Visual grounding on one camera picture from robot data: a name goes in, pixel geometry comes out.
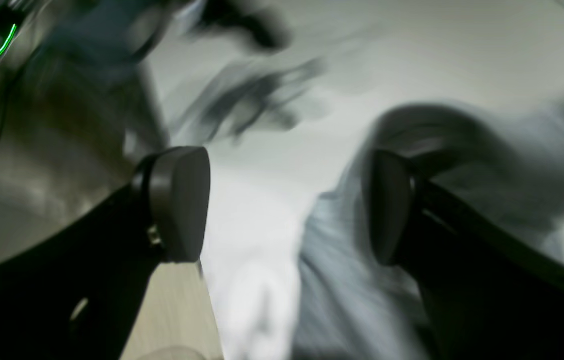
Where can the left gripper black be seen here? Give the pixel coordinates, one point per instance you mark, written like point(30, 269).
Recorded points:
point(260, 25)

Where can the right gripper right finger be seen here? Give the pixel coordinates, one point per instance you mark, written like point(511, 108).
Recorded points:
point(487, 295)

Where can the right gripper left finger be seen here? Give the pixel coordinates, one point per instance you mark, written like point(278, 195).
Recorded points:
point(76, 295)

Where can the grey t-shirt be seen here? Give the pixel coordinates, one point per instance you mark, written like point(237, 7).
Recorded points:
point(509, 171)

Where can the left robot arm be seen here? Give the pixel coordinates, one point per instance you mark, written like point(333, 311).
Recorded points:
point(114, 37)

